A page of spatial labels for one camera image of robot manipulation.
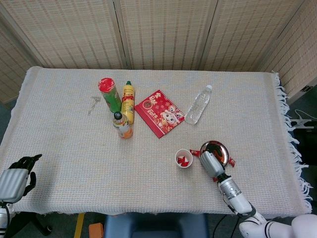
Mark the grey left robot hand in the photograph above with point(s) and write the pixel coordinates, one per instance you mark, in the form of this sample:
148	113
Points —
12	184

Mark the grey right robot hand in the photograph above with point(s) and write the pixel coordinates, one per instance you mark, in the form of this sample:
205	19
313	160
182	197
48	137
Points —
211	164

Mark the red candy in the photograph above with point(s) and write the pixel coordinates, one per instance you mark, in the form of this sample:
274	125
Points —
195	151
180	159
232	162
187	161

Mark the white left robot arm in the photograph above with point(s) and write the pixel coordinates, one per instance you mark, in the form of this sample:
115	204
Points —
3	218

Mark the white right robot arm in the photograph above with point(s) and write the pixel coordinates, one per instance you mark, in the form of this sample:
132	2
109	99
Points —
232	193

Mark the white paper cup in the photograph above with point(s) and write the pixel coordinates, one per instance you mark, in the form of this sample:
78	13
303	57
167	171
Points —
184	151

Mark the round steel plate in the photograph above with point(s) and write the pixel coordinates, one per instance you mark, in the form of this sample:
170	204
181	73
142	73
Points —
223	148

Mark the black table leg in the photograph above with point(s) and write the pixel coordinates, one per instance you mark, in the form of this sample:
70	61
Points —
40	223

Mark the clear plastic water bottle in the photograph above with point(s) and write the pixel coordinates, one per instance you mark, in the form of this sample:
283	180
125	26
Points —
196	109

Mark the white woven tablecloth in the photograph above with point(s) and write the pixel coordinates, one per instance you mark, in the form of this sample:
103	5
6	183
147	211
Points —
74	148

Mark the red 2026 spiral calendar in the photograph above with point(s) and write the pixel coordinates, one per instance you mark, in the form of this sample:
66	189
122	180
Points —
158	116

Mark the blue seat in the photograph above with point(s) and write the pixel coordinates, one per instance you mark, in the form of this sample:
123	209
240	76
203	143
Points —
156	225

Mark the orange block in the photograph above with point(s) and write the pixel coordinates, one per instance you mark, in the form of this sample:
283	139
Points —
96	230

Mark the orange juice bottle black cap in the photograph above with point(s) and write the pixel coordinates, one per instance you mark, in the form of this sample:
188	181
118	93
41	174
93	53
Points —
122	129

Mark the black box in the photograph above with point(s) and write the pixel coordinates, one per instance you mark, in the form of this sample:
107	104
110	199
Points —
307	141

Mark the white stand base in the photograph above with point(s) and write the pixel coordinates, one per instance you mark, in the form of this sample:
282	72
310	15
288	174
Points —
301	122

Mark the yellow bottle green cap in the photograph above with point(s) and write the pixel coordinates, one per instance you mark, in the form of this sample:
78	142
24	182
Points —
128	104

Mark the woven bamboo screen panel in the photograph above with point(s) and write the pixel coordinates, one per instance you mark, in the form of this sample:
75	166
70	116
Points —
247	32
166	32
12	74
69	32
297	62

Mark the green chip can red lid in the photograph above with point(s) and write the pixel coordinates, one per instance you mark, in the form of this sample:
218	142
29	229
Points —
111	99

